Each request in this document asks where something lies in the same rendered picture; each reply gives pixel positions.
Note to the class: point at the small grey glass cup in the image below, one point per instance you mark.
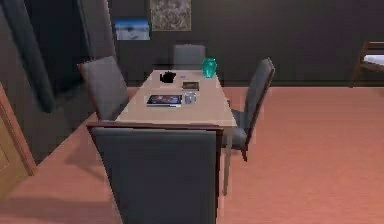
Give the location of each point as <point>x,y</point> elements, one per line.
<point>189,98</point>

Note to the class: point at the light wooden dining table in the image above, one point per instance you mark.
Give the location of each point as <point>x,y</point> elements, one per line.
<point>206,106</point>

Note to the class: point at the dark book with colourful cover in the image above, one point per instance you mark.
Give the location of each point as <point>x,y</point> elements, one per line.
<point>164,100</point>

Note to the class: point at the black teapot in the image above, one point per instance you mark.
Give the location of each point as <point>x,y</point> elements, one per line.
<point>167,77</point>

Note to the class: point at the teal glass vase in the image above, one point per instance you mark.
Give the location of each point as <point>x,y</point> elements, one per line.
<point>209,67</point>

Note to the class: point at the dark window curtain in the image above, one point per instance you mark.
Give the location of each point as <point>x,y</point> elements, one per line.
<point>31,56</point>

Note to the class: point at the brown wooden room door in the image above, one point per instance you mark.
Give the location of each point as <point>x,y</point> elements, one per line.
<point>13,146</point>

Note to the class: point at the wooden bed with white mattress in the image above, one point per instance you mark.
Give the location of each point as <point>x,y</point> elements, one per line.
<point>370,61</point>

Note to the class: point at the grey chair with brown frame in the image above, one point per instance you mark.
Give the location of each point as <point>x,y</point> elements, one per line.
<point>256,96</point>
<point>105,88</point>
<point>160,173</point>
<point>189,56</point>

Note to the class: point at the beige patterned wall picture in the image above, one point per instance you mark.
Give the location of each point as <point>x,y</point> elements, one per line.
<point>170,15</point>

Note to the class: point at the blue framed wall picture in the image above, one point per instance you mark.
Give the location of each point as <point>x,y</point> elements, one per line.
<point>132,29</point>

